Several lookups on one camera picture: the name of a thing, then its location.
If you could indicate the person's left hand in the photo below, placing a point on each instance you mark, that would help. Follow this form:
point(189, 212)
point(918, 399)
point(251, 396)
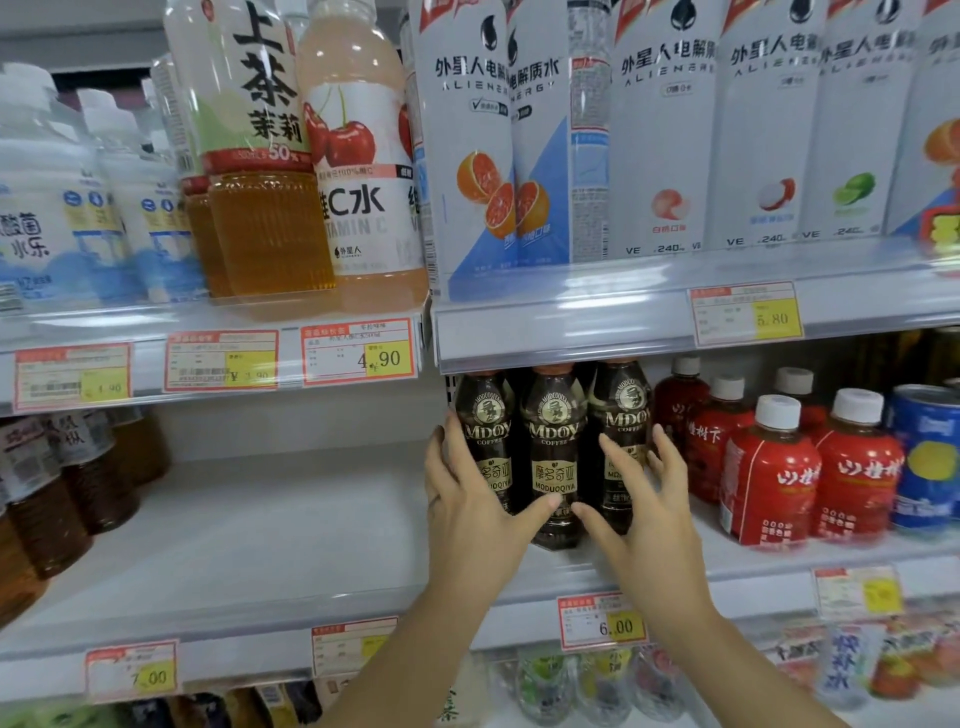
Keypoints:
point(472, 517)

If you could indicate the brown-capped dark coffee bottle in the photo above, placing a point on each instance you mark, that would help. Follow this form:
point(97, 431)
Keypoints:
point(555, 450)
point(484, 435)
point(619, 412)

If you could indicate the store shelving unit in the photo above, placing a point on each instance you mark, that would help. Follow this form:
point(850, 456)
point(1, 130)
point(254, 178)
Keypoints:
point(262, 525)

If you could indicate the person's left forearm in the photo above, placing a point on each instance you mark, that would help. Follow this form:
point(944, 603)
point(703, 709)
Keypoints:
point(405, 667)

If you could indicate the red bottle white cap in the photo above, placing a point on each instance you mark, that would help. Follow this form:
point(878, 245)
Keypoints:
point(859, 480)
point(709, 450)
point(679, 412)
point(769, 487)
point(795, 382)

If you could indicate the pink cherry-label drink bottle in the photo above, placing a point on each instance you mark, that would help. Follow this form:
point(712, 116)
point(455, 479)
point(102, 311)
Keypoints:
point(367, 187)
point(294, 22)

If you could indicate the row of tall white bottles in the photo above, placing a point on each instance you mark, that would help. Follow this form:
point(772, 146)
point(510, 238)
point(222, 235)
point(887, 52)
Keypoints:
point(660, 150)

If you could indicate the white blue drink bottle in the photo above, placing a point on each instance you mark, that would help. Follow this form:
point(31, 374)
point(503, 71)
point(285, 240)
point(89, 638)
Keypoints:
point(844, 667)

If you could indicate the clear bottle colourful label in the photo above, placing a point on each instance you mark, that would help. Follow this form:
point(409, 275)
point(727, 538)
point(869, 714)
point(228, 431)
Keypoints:
point(660, 682)
point(604, 686)
point(544, 686)

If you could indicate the person's right hand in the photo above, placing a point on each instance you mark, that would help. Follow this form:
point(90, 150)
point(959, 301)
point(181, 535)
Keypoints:
point(652, 540)

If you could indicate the row of white blue-label bottles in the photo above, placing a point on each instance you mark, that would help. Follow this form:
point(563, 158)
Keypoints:
point(45, 225)

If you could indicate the blue yellow drink can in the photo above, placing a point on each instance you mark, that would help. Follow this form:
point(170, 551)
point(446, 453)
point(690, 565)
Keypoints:
point(926, 457)

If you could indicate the red yellow price tag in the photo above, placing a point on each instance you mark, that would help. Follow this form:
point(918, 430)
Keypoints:
point(600, 622)
point(855, 592)
point(71, 379)
point(352, 352)
point(739, 315)
point(217, 360)
point(349, 645)
point(127, 671)

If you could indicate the yellow bottle dark label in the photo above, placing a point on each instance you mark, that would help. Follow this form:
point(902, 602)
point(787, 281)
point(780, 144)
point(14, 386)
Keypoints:
point(289, 705)
point(206, 712)
point(247, 709)

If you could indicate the row of amber tea bottles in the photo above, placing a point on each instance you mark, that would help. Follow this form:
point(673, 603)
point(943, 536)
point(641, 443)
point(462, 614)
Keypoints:
point(45, 525)

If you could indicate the person's right forearm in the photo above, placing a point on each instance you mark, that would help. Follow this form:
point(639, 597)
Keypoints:
point(735, 675)

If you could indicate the tall tea bottle red band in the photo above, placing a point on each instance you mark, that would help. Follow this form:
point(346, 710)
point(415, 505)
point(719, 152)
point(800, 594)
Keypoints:
point(202, 232)
point(255, 225)

